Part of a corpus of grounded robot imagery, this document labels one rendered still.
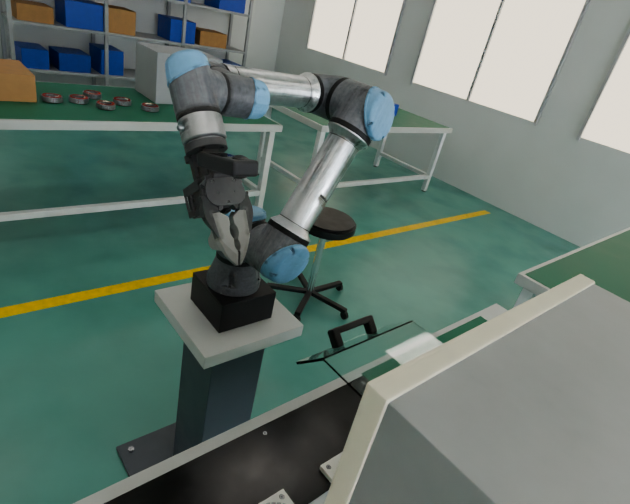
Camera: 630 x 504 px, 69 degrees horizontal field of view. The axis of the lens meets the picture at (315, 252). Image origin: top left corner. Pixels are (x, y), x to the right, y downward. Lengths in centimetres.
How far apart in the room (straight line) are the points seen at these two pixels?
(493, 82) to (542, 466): 551
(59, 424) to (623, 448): 190
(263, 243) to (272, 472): 50
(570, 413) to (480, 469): 12
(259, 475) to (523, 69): 516
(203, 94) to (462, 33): 541
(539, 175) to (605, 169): 62
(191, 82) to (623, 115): 475
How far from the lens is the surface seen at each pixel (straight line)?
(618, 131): 527
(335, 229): 244
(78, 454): 198
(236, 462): 98
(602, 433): 45
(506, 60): 576
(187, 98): 80
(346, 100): 115
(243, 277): 124
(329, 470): 99
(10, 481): 197
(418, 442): 36
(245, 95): 87
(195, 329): 128
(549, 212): 549
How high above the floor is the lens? 156
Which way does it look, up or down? 28 degrees down
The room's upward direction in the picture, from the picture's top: 13 degrees clockwise
